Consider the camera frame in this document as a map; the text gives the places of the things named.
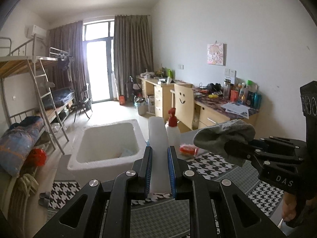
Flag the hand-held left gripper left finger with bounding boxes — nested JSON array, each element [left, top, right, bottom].
[[33, 146, 153, 238]]

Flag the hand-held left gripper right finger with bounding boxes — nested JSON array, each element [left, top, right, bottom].
[[167, 146, 288, 238]]

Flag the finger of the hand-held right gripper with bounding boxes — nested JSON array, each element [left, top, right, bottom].
[[248, 136, 307, 152], [224, 141, 304, 169]]

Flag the white cloth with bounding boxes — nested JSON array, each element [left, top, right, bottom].
[[148, 116, 172, 194]]

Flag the grey sock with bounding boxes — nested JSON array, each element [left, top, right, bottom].
[[193, 119, 256, 167]]

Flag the white foam box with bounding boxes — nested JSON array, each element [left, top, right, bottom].
[[67, 119, 145, 186]]

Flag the person's right hand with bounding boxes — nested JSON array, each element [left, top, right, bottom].
[[284, 193, 298, 225]]

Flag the red snack packet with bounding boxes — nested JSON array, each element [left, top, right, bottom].
[[180, 143, 200, 156]]

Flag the white pump lotion bottle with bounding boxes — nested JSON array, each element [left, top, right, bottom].
[[165, 108, 181, 147]]

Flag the houndstooth tablecloth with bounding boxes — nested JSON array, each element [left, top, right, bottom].
[[47, 151, 285, 238]]

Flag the white papers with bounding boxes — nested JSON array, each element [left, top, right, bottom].
[[220, 102, 250, 118]]

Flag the wooden desk with patterned cover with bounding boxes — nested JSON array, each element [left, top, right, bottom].
[[193, 88, 258, 131]]

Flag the cluster of toiletry bottles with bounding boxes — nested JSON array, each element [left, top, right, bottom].
[[223, 79, 262, 109]]

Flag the white bucket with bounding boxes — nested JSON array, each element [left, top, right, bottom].
[[135, 99, 147, 116]]

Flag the wooden smiley chair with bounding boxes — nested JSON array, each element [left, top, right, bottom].
[[171, 84, 195, 131]]

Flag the plain wooden desk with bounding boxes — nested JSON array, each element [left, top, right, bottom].
[[136, 76, 192, 119]]

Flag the black folding chair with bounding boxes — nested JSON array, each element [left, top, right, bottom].
[[73, 84, 93, 122]]

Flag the grey slippers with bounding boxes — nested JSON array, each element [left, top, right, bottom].
[[38, 191, 51, 206]]

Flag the red plastic bag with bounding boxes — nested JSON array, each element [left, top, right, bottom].
[[28, 149, 47, 167]]

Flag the blue striped bedding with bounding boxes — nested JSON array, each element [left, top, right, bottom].
[[52, 89, 75, 106]]

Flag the glass balcony door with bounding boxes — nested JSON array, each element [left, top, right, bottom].
[[83, 21, 116, 103]]

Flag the brown curtain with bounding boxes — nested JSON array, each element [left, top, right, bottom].
[[114, 15, 154, 102], [49, 20, 87, 105]]

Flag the dark blue bedding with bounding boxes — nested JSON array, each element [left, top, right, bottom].
[[11, 116, 45, 134]]

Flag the rolled blue floral quilt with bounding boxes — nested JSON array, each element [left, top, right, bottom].
[[0, 126, 36, 176]]

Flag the hanging dark clothes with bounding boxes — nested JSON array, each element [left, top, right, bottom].
[[57, 56, 72, 71]]

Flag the small metal bunk bed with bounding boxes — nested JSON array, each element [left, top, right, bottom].
[[35, 47, 76, 127]]

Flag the large metal bunk bed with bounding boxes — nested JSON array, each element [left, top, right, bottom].
[[0, 37, 70, 176]]

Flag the white air conditioner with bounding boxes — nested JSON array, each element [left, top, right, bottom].
[[26, 25, 47, 39]]

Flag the pink wall poster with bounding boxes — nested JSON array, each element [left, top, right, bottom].
[[207, 43, 226, 65]]

